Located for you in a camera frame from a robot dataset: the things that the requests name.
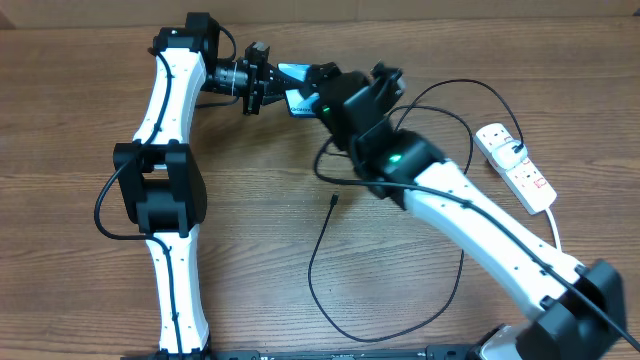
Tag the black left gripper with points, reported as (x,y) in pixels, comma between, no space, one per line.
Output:
(258,89)

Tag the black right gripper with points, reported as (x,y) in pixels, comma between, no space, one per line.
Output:
(322,80)

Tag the blue-screen Samsung Galaxy smartphone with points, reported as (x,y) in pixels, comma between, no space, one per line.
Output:
(299,105)

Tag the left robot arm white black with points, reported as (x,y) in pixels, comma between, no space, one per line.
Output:
(162,187)

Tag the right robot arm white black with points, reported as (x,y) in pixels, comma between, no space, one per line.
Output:
(572,311)

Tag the white charger plug adapter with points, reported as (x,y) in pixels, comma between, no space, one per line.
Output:
(508,155)

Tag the white power strip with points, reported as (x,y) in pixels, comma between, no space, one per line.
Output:
(525,180)

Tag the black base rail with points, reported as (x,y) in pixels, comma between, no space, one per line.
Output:
(431,352)

